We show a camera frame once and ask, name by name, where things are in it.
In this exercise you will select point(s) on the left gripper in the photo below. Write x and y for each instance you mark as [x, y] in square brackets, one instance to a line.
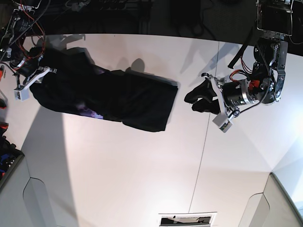
[206, 91]

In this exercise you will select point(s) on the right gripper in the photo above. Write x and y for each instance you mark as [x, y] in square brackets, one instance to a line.
[39, 73]

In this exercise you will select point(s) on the black t-shirt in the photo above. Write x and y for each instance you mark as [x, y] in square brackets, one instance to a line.
[82, 88]

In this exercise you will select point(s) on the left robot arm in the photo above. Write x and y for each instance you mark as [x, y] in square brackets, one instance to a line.
[262, 56]

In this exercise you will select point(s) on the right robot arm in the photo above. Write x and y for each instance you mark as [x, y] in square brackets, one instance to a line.
[28, 66]

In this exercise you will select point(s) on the red black clamp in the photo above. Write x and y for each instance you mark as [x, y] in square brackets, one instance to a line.
[3, 100]
[4, 125]

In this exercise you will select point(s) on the bin of dark clothes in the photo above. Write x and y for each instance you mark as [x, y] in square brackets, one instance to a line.
[8, 155]

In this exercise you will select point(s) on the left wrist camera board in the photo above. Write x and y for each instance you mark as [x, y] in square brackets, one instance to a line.
[222, 122]

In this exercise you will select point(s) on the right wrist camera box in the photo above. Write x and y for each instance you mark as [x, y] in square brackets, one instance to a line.
[21, 94]

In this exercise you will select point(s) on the red handled screwdriver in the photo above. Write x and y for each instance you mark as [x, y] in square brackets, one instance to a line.
[2, 72]

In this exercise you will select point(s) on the right grey table bracket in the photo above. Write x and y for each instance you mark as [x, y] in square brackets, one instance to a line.
[256, 211]

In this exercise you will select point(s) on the grey table bracket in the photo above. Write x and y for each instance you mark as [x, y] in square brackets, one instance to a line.
[256, 211]
[37, 204]

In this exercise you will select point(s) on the left grey table bracket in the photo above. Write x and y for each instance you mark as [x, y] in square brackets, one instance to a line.
[37, 204]

